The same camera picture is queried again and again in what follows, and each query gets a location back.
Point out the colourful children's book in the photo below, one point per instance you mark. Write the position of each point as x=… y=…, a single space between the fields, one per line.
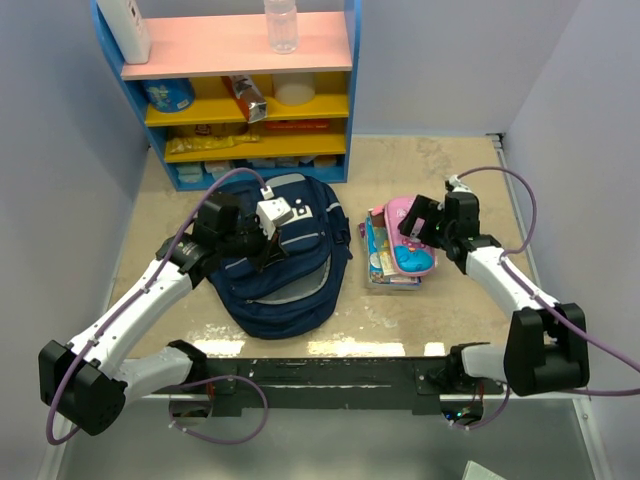
x=383 y=247

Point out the blue wooden shelf unit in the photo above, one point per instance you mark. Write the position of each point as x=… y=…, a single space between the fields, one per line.
x=213 y=94

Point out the orange flat box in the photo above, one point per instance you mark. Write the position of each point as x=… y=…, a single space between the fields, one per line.
x=297 y=125

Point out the white paper corner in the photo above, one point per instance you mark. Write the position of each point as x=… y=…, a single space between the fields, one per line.
x=475 y=471

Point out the white rectangular box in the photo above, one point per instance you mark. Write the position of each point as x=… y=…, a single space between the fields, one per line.
x=128 y=28

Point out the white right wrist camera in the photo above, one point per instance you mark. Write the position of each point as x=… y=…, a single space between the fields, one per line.
x=455 y=186

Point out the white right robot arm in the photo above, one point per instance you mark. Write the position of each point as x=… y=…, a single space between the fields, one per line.
x=544 y=351

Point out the orange snack bag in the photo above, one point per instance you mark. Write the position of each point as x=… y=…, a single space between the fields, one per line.
x=247 y=96

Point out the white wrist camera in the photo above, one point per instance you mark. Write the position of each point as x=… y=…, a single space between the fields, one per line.
x=455 y=186
x=272 y=211

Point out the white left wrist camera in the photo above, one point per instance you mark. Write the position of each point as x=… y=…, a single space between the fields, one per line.
x=272 y=211

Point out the yellow snack packet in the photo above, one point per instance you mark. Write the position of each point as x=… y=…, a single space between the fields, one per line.
x=193 y=144

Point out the navy blue student backpack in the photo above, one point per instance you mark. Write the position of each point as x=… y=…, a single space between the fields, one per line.
x=299 y=292

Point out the pink cartoon pencil case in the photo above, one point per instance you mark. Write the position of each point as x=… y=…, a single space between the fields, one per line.
x=410 y=256

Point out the white round container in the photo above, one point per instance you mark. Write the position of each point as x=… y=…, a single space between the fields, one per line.
x=294 y=89

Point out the blue round tin can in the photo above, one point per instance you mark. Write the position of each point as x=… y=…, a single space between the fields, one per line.
x=171 y=95

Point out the clear plastic water bottle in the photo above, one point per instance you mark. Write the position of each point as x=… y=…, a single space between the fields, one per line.
x=281 y=20

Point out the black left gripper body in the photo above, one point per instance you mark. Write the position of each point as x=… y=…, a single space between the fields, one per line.
x=244 y=242

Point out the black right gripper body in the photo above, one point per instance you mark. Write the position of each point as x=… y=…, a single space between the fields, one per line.
x=448 y=231

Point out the blue children's book underneath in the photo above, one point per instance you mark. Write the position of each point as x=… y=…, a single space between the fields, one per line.
x=376 y=279

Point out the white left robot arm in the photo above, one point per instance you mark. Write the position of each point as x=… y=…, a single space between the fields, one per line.
x=89 y=380

